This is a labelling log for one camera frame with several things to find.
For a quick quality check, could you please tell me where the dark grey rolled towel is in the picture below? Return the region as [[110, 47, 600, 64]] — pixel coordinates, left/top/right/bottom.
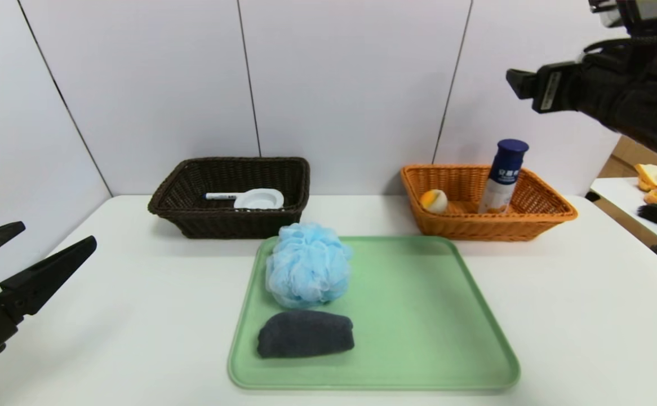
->
[[257, 310, 356, 359]]

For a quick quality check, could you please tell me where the white bottle with blue cap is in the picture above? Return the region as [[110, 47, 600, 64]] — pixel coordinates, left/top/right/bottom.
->
[[478, 139, 530, 215]]

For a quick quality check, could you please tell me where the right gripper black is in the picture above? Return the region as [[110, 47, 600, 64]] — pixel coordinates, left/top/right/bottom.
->
[[505, 54, 627, 130]]

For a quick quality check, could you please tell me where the orange wicker basket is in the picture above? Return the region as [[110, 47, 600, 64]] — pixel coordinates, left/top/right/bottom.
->
[[400, 164, 578, 242]]

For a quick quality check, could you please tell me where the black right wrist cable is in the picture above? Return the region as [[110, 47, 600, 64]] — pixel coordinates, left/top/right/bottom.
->
[[579, 31, 657, 60]]

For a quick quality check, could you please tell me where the white side table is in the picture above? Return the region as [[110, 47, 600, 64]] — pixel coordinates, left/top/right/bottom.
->
[[589, 167, 657, 246]]

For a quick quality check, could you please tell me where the light blue bath loofah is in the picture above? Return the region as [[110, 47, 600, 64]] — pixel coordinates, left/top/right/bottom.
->
[[265, 222, 353, 309]]

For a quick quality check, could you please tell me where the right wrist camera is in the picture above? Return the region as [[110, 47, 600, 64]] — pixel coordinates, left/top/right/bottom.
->
[[588, 0, 657, 29]]

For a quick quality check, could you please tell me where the yellow toy bread slice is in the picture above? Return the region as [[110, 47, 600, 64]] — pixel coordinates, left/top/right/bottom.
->
[[633, 164, 657, 189]]

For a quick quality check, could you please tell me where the light green plastic tray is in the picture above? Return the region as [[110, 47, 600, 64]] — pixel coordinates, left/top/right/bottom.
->
[[228, 235, 520, 390]]

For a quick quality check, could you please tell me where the white bun with orange top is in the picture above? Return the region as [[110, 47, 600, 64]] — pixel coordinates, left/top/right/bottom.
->
[[420, 189, 449, 214]]

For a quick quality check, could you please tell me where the white tape roll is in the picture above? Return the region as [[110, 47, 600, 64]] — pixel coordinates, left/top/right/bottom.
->
[[233, 188, 285, 211]]

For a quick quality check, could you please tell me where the dark brown wicker basket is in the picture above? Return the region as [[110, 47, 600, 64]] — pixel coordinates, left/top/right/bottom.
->
[[147, 157, 310, 240]]

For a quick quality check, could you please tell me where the light wooden cabinet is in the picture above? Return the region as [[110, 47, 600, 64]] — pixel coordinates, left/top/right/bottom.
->
[[596, 133, 657, 180]]

